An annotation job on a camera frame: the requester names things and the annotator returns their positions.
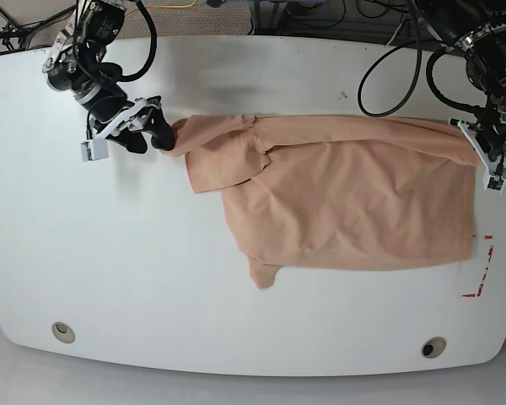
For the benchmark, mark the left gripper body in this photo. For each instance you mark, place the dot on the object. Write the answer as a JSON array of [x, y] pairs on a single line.
[[491, 133]]

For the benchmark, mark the peach T-shirt with emoji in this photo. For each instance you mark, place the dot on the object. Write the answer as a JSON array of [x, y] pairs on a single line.
[[338, 192]]

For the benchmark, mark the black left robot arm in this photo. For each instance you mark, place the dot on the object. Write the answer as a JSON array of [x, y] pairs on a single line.
[[476, 30]]

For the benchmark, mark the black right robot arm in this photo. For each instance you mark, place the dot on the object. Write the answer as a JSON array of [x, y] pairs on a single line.
[[76, 64]]

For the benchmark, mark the black tripod legs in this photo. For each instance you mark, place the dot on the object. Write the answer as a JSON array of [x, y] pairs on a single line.
[[16, 37]]

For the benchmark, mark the red tape rectangle marking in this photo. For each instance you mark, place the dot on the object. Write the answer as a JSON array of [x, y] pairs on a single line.
[[472, 273]]

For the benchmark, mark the left table grommet hole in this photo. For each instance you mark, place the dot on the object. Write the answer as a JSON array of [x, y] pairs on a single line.
[[63, 333]]

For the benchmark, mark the table grommet hole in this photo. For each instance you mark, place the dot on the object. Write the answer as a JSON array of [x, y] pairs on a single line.
[[63, 333], [433, 348]]

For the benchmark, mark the right table grommet hole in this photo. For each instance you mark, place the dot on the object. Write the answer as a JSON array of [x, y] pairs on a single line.
[[433, 348]]

